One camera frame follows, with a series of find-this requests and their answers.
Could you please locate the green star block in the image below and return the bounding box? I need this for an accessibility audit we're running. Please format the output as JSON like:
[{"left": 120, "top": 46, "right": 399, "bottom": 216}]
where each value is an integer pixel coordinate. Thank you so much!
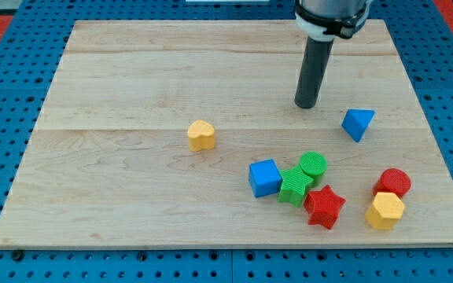
[{"left": 278, "top": 166, "right": 314, "bottom": 208}]

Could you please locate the red star block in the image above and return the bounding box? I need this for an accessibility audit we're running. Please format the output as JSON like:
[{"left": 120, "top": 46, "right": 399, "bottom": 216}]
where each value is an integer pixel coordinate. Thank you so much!
[{"left": 304, "top": 185, "right": 346, "bottom": 230}]

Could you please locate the yellow hexagon block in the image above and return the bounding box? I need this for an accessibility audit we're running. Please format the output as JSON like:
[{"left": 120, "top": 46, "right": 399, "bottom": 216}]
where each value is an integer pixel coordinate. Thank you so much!
[{"left": 365, "top": 192, "right": 405, "bottom": 230}]

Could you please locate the yellow heart block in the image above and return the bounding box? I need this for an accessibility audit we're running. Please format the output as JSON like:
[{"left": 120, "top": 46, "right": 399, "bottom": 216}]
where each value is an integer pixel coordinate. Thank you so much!
[{"left": 187, "top": 119, "right": 216, "bottom": 152}]

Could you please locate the blue cube block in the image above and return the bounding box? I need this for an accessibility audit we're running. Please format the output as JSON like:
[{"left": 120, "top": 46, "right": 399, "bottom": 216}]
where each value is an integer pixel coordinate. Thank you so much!
[{"left": 249, "top": 159, "right": 282, "bottom": 198}]

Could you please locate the green cylinder block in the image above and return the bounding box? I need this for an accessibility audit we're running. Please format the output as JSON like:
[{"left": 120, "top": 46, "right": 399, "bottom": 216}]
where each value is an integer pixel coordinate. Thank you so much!
[{"left": 299, "top": 151, "right": 328, "bottom": 188}]

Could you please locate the wooden board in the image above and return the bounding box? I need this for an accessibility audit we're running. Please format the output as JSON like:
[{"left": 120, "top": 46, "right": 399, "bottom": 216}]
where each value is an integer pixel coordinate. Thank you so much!
[{"left": 0, "top": 20, "right": 453, "bottom": 251}]

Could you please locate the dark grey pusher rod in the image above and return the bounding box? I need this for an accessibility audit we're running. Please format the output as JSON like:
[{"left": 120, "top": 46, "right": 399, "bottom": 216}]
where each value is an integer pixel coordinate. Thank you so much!
[{"left": 294, "top": 37, "right": 333, "bottom": 108}]

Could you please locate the blue triangle block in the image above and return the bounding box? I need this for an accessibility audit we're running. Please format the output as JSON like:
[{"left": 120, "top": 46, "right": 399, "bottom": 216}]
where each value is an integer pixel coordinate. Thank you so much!
[{"left": 341, "top": 108, "right": 375, "bottom": 142}]

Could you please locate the red cylinder block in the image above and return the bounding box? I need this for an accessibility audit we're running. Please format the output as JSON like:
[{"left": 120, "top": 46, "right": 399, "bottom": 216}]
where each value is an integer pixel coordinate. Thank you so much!
[{"left": 372, "top": 168, "right": 412, "bottom": 198}]

